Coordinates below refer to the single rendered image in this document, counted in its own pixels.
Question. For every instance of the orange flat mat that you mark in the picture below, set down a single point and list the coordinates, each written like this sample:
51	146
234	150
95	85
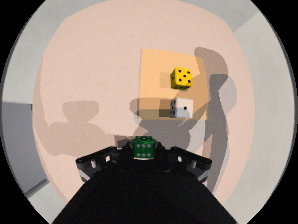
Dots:
155	85

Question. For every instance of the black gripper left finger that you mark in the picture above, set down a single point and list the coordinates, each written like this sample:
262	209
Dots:
89	164

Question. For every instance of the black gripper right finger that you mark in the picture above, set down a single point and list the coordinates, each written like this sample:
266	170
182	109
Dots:
194	163

